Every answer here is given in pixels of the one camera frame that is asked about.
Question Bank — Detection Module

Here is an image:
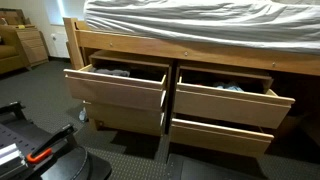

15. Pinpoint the brown box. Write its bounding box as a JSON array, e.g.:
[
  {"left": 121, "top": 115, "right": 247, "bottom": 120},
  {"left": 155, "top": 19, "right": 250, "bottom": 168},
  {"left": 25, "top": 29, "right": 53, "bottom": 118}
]
[{"left": 0, "top": 8, "right": 32, "bottom": 28}]

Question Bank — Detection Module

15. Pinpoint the bright window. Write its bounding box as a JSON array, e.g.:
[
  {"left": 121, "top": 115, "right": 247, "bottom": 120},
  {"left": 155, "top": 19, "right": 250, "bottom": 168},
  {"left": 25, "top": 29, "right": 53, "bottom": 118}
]
[{"left": 44, "top": 0, "right": 86, "bottom": 26}]

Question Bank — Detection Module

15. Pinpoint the white wall radiator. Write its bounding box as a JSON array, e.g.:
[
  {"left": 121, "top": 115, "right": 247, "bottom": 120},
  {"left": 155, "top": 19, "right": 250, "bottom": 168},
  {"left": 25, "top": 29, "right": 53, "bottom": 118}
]
[{"left": 49, "top": 31, "right": 71, "bottom": 59}]

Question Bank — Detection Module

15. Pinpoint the wooden drawer cabinet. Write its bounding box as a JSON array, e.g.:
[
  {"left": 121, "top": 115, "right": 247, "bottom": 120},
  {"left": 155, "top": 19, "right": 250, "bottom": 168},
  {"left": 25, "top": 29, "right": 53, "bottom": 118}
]
[
  {"left": 88, "top": 49, "right": 174, "bottom": 134},
  {"left": 166, "top": 64, "right": 275, "bottom": 134}
]

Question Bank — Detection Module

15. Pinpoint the mustard brown armchair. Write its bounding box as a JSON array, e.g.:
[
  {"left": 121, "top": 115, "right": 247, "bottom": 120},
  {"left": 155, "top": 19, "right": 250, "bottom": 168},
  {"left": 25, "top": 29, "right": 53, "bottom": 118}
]
[{"left": 0, "top": 24, "right": 29, "bottom": 75}]

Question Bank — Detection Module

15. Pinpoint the wide wooden drawer with grey cloth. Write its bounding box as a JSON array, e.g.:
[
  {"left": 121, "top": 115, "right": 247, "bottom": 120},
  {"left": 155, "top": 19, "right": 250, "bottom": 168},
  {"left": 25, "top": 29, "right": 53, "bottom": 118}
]
[{"left": 63, "top": 63, "right": 168, "bottom": 111}]

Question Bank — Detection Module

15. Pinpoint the blue crumpled cloth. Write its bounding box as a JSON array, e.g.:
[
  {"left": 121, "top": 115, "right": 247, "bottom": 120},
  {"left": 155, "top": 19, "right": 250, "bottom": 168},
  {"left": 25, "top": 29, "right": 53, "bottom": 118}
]
[{"left": 213, "top": 81, "right": 245, "bottom": 93}]

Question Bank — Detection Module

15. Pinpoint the grey folded cloth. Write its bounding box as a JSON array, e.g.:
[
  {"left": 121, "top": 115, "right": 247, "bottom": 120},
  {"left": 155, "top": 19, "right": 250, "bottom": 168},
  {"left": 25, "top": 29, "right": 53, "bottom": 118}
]
[{"left": 89, "top": 67, "right": 132, "bottom": 78}]

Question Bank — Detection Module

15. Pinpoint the wooden bed frame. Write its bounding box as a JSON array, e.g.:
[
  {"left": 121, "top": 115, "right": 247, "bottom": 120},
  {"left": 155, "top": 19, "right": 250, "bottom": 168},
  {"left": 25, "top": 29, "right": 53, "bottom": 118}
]
[{"left": 63, "top": 17, "right": 320, "bottom": 78}]

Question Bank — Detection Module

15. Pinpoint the black round padded seat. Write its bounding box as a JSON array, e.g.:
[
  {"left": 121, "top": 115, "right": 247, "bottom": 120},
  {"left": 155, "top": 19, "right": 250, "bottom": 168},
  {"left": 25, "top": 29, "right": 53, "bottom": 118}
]
[{"left": 41, "top": 146, "right": 113, "bottom": 180}]

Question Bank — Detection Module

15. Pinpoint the wooden drawer holding dark clothes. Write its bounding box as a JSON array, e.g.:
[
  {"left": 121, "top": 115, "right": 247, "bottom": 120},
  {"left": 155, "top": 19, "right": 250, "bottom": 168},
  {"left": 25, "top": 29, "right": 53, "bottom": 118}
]
[{"left": 83, "top": 99, "right": 167, "bottom": 137}]

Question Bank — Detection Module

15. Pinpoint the plain wooden drawer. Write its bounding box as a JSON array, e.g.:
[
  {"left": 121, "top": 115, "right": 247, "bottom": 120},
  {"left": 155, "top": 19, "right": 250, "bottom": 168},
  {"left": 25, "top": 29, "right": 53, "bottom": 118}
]
[{"left": 169, "top": 118, "right": 275, "bottom": 158}]

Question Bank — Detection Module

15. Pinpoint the small wooden dresser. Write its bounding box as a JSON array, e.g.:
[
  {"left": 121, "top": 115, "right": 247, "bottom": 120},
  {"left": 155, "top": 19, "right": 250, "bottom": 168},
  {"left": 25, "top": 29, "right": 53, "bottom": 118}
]
[{"left": 14, "top": 27, "right": 50, "bottom": 69}]

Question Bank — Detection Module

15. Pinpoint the mattress with grey striped sheet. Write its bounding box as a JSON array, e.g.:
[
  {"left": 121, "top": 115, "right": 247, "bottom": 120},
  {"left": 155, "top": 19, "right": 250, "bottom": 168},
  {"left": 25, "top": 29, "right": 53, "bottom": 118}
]
[{"left": 83, "top": 0, "right": 320, "bottom": 56}]

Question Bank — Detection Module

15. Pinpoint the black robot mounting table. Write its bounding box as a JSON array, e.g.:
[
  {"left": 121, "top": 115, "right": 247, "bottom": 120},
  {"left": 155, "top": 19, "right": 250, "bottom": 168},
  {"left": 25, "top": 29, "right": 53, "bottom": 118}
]
[{"left": 0, "top": 101, "right": 113, "bottom": 180}]

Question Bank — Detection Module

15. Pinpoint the silver aluminium extrusion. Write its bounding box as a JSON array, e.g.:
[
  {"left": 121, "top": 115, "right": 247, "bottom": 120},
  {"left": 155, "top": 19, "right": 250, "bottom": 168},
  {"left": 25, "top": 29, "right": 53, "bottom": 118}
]
[{"left": 0, "top": 143, "right": 28, "bottom": 179}]

